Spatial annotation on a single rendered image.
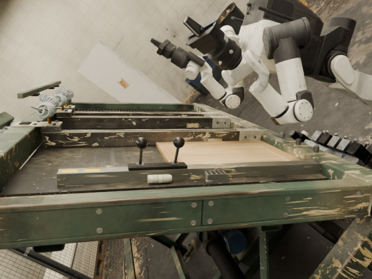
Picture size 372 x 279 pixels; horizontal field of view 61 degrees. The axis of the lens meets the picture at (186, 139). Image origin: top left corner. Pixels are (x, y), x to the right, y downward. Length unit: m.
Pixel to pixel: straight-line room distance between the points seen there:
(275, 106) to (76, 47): 5.88
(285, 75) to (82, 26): 5.80
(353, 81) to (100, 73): 4.28
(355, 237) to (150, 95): 4.52
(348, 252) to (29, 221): 0.97
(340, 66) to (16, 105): 6.36
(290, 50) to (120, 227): 0.81
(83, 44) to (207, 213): 6.04
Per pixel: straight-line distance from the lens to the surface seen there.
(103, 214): 0.83
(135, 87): 5.33
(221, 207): 0.88
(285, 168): 1.23
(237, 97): 1.65
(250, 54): 1.05
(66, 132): 1.52
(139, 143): 0.98
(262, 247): 1.14
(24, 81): 7.01
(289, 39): 1.20
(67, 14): 6.77
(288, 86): 1.18
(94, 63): 5.31
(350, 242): 1.24
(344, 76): 1.57
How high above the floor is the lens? 1.74
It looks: 19 degrees down
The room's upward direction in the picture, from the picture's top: 54 degrees counter-clockwise
